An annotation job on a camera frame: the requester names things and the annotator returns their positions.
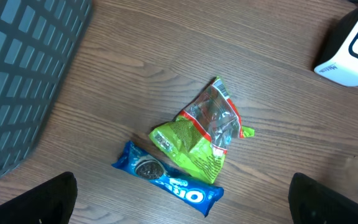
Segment grey plastic mesh basket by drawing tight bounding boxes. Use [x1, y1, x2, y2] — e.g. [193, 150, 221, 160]
[0, 0, 93, 178]

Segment blue Oreo cookie pack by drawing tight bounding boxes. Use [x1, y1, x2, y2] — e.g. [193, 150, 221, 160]
[112, 141, 224, 216]

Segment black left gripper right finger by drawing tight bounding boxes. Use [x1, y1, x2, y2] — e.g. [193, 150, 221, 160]
[288, 172, 358, 224]

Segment green snack packet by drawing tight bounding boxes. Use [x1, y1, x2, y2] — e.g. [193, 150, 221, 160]
[149, 77, 255, 184]

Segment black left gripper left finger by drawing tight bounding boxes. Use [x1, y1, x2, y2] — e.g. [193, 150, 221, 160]
[0, 172, 78, 224]

